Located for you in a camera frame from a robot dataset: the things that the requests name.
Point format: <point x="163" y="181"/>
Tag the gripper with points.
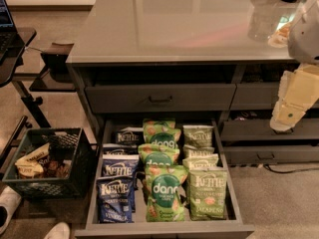
<point x="305" y="39"/>

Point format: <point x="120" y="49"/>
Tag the blue Kettle bag third row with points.
<point x="120" y="165"/>

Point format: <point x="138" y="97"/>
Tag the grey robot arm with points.
<point x="302" y="34"/>

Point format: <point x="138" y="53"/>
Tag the grey top right drawer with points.
<point x="255" y="96"/>

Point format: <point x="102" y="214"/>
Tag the grey middle right drawer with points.
<point x="259" y="129"/>

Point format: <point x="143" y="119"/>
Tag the grey bottom right drawer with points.
<point x="271" y="154"/>

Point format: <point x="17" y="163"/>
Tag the grey top left drawer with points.
<point x="115" y="99"/>

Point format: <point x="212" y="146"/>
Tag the green Kettle bag back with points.
<point x="198" y="135"/>

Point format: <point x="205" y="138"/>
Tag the green Kettle jalapeno bag front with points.
<point x="207" y="192"/>

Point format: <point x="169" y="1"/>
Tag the green Dang bag back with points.
<point x="161" y="132"/>

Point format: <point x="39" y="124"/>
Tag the green dang bag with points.
<point x="163" y="183"/>
<point x="152" y="154"/>
<point x="161" y="132"/>

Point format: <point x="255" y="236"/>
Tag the open grey middle drawer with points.
<point x="230" y="227"/>

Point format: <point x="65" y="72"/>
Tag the grey cabinet counter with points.
<point x="156" y="42"/>

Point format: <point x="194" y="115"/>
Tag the green Dang bag middle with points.
<point x="152" y="154"/>

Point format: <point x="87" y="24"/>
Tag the green Dang bag front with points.
<point x="163" y="183"/>

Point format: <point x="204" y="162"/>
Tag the blue Kettle bag back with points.
<point x="130" y="136"/>

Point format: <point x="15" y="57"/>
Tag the blue kettle bag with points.
<point x="115" y="199"/>
<point x="130" y="136"/>

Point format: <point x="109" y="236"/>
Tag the blue Kettle bag second row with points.
<point x="118" y="149"/>

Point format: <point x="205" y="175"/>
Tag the blue Kettle bag front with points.
<point x="115" y="199"/>

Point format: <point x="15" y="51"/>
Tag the yellow snack bag in crate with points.
<point x="33" y="164"/>

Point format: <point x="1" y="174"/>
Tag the dark green plastic crate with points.
<point x="67" y="167"/>

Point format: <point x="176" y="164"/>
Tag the white shoe bottom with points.
<point x="59" y="231"/>

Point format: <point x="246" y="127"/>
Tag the white shoe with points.
<point x="9" y="202"/>
<point x="59" y="231"/>

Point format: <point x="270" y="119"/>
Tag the black laptop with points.
<point x="8" y="29"/>

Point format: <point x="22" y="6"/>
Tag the white shoe left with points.
<point x="9" y="202"/>

